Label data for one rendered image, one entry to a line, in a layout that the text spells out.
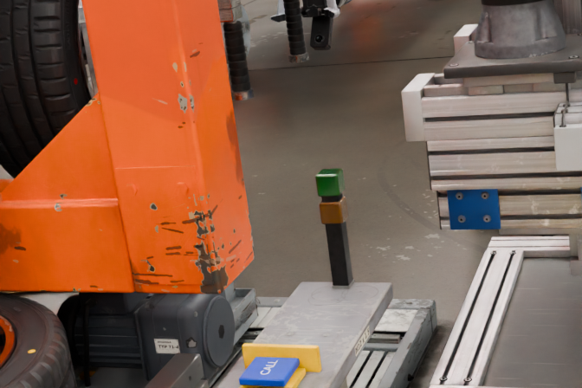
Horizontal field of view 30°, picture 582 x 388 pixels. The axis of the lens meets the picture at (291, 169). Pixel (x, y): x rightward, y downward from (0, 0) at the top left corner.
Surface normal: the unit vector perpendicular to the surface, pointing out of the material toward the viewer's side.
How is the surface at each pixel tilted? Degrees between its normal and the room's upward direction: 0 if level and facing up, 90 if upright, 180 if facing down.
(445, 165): 90
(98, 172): 90
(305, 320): 0
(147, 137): 90
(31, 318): 0
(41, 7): 68
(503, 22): 72
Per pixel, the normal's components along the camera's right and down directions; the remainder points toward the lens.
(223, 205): 0.94, -0.03
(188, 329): 0.06, 0.26
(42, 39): -0.35, 0.10
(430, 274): -0.13, -0.95
